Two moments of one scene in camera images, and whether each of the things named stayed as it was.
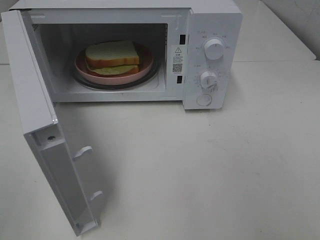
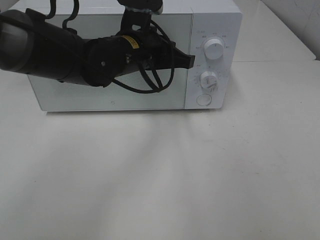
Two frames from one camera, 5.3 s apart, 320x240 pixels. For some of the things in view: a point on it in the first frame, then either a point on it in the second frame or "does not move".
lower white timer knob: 208,80 does not move
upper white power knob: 213,49 does not move
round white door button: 204,99 does not move
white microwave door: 34,100 to 46,94
